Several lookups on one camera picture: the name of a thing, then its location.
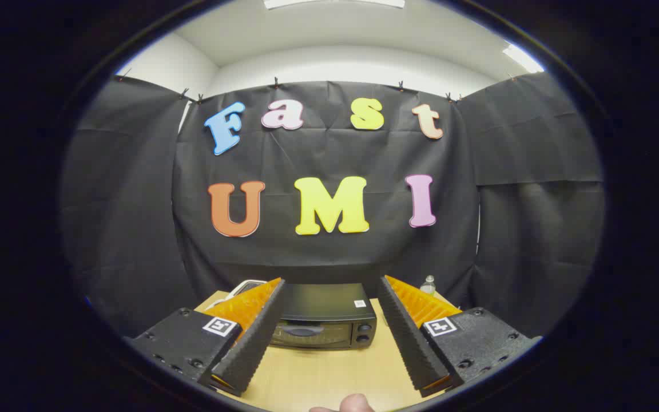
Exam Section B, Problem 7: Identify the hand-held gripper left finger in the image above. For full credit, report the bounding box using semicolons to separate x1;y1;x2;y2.
125;278;286;397

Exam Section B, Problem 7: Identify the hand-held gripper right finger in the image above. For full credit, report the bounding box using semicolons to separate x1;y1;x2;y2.
378;275;542;398

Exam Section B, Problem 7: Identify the black toaster oven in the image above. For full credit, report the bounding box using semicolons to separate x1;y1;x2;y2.
269;283;377;350

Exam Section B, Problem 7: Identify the long ceiling light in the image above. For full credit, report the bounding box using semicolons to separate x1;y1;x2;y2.
264;0;406;10

